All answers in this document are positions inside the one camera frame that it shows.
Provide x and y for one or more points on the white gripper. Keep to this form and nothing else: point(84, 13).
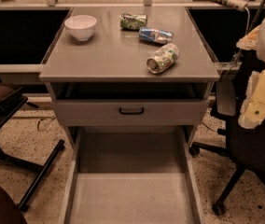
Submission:
point(253, 110)

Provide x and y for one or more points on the silver green 7up can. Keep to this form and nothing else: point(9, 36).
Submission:
point(163, 58)

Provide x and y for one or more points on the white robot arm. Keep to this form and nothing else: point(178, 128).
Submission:
point(255, 40)

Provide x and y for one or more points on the blue crushed soda can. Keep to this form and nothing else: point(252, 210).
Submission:
point(155, 35)

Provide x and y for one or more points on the grey drawer cabinet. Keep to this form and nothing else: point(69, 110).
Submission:
point(112, 66)

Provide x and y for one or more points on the open grey middle drawer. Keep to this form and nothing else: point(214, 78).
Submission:
point(131, 178)

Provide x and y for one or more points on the green crushed soda can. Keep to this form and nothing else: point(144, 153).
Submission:
point(133, 21)

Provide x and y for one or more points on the grey top drawer front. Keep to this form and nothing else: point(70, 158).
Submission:
point(95, 113)

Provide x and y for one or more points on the black office chair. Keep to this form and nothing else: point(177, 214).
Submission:
point(245, 147)

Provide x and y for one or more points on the white ceramic bowl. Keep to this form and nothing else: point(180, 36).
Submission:
point(81, 27)

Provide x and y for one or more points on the black drawer handle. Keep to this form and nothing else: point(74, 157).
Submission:
point(132, 111)

